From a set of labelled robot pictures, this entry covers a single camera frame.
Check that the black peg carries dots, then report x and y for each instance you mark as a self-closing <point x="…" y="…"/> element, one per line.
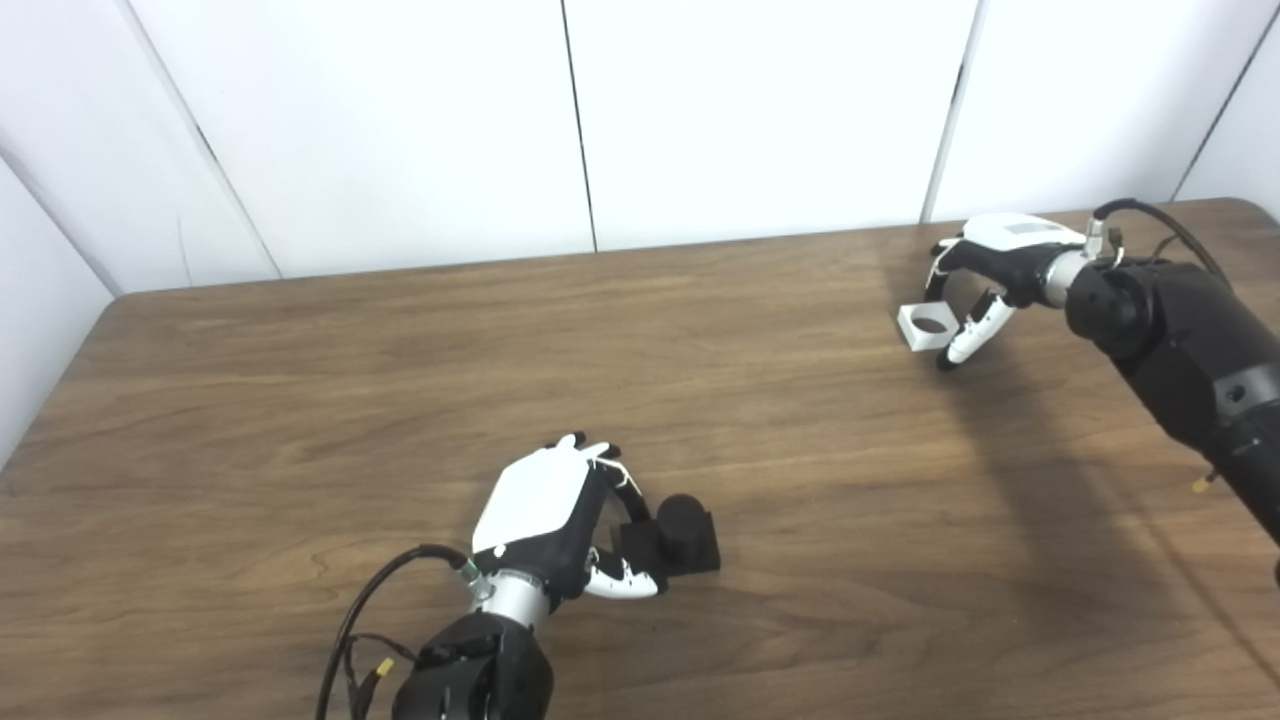
<point x="682" y="520"/>

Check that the white square piece with hole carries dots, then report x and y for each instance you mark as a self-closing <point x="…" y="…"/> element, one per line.
<point x="915" y="340"/>

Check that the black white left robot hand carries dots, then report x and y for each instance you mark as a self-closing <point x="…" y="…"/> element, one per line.
<point x="535" y="495"/>

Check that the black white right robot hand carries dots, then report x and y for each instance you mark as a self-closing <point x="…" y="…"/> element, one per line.
<point x="1010" y="255"/>

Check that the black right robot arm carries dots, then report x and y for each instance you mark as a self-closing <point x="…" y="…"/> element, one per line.
<point x="1180" y="340"/>

